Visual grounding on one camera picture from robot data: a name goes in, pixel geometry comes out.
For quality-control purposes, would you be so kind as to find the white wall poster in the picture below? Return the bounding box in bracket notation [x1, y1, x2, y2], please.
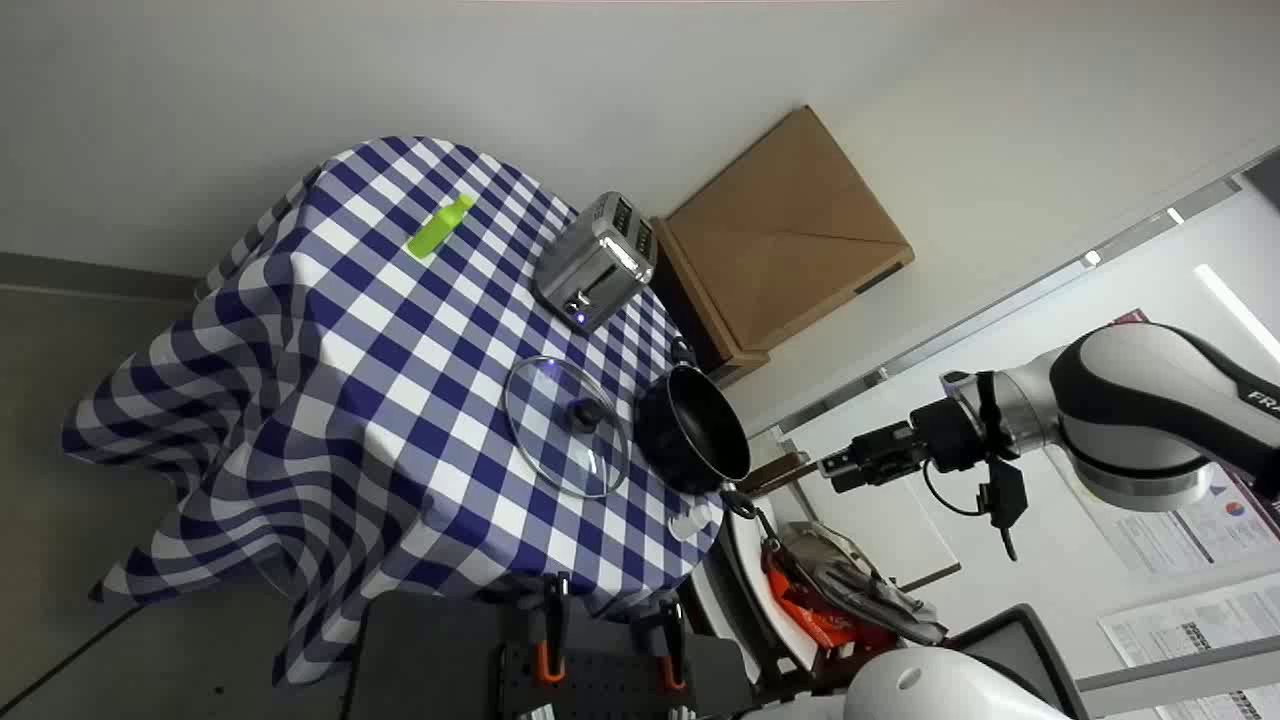
[1097, 570, 1280, 671]
[1100, 468, 1280, 580]

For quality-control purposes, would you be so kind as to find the white round plate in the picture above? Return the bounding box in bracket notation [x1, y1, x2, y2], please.
[724, 494, 870, 685]

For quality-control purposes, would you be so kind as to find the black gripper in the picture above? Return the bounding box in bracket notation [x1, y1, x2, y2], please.
[818, 397, 995, 494]

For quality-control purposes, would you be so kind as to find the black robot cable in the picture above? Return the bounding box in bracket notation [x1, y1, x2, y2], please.
[920, 454, 1002, 524]

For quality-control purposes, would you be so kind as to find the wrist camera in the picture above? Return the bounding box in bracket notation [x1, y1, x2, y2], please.
[980, 454, 1030, 563]

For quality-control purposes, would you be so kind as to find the glass lid with black knob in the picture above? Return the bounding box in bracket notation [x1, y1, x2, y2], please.
[501, 353, 632, 505]

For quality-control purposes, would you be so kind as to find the silver toaster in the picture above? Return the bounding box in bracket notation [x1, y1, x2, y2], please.
[533, 191, 658, 334]

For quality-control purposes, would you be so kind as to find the small green object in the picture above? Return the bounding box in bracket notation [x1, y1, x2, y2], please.
[399, 191, 479, 264]

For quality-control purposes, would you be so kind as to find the black flat panel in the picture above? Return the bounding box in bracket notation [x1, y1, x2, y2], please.
[951, 601, 1091, 720]

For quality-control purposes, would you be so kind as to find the large cardboard box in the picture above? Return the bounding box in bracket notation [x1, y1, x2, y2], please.
[651, 102, 920, 388]

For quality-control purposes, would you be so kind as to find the black clamp with orange handle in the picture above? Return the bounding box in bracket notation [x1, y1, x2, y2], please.
[642, 596, 696, 695]
[533, 570, 574, 691]

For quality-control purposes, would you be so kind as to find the orange object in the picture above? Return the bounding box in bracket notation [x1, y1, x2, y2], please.
[762, 551, 870, 656]

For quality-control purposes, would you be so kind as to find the grey metallic object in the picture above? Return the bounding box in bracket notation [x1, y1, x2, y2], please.
[773, 516, 951, 642]

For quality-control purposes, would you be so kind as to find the black pot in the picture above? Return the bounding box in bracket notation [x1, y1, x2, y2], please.
[632, 363, 756, 501]

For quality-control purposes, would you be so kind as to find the blue white checkered tablecloth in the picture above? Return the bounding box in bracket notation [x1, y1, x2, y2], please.
[54, 130, 733, 691]

